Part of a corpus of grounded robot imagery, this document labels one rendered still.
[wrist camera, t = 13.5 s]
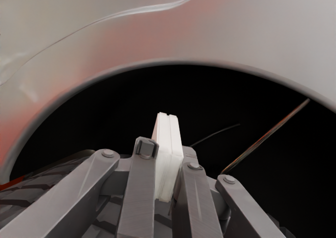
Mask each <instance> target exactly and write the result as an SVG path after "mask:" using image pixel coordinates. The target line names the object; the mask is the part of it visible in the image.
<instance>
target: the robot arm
mask: <svg viewBox="0 0 336 238"><path fill-rule="evenodd" d="M111 196H123V198H122V203H121V207H120V212H119V217H118V221H117V226H116V231H115V236H114V238H154V211H155V199H159V201H162V202H167V203H168V202H169V201H171V199H172V202H171V205H170V208H169V212H168V216H170V214H171V221H172V238H286V237H285V236H284V234H283V233H282V232H281V231H280V230H279V229H278V227H277V226H276V225H275V224H274V223H273V221H272V220H271V219H270V218H269V217H268V215H267V214H266V213H265V212H264V211H263V209H262V208H261V207H260V206H259V205H258V203H257V202H256V201H255V200H254V199H253V197H252V196H251V195H250V194H249V193H248V191H247V190H246V189H245V188H244V187H243V185H242V184H241V183H240V182H239V181H238V180H237V179H235V178H234V177H233V176H230V175H225V174H221V175H219V176H218V177H217V180H216V179H213V178H211V177H208V176H206V172H205V169H204V168H203V167H202V166H201V165H199V163H198V159H197V155H196V152H195V151H194V150H193V148H192V147H187V146H183V145H182V143H181V136H180V130H179V123H178V118H177V116H175V115H171V114H170V115H167V114H166V113H162V112H159V113H158V114H157V118H156V122H155V126H154V130H153V133H152V137H151V139H150V138H145V137H141V136H140V137H138V138H136V141H135V145H134V149H133V153H132V157H130V158H125V159H120V155H119V154H118V153H117V152H115V151H113V150H110V149H99V150H97V151H96V152H95V153H94V154H92V155H91V156H90V157H89V158H87V159H86V160H85V161H84V162H83V163H81V164H80V165H79V166H78V167H76V168H75V169H74V170H73V171H72V172H70V173H69V174H68V175H67V176H65V177H64V178H63V179H62V180H61V181H59V182H58V183H57V184H56V185H54V186H53V187H52V188H51V189H50V190H48V191H47V192H46V193H45V194H43V195H42V196H41V197H40V198H39V199H37V200H36V201H35V202H34V203H32V204H31V205H30V206H29V207H28V208H26V209H25V210H24V211H23V212H21V213H20V214H19V215H18V216H17V217H15V218H14V219H13V220H12V221H10V222H9V223H8V224H7V225H6V226H4V227H3V228H2V229H1V230H0V238H81V237H82V236H83V235H84V234H85V232H86V231H87V230H88V228H89V227H90V226H91V224H92V223H93V222H94V221H95V219H96V218H97V217H98V215H99V214H100V213H101V211H102V210H103V209H104V208H105V206H106V205H107V204H108V202H109V201H110V199H111ZM172 196H173V198H172ZM230 214H231V216H230Z"/></svg>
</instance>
